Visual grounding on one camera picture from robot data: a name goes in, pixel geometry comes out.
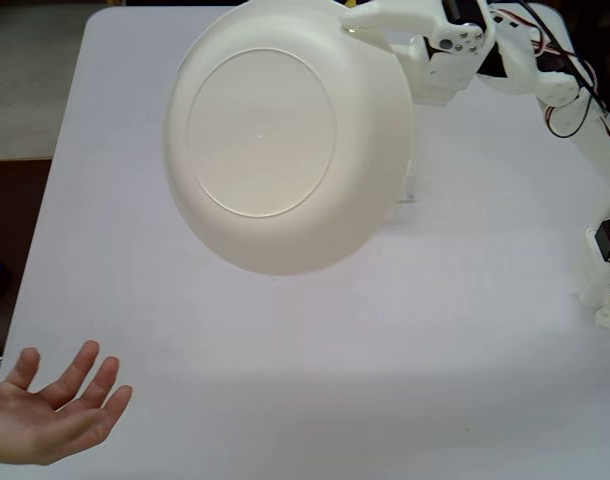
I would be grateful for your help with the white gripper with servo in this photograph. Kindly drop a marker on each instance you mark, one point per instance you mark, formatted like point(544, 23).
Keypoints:
point(431, 75)

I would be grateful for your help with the white plate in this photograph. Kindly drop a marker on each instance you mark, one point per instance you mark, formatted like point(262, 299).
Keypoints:
point(265, 135)

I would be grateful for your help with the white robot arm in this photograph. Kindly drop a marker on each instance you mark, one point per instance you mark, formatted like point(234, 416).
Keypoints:
point(595, 150)

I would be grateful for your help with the person's bare hand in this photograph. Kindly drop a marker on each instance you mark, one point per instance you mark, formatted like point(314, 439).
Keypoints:
point(35, 425)

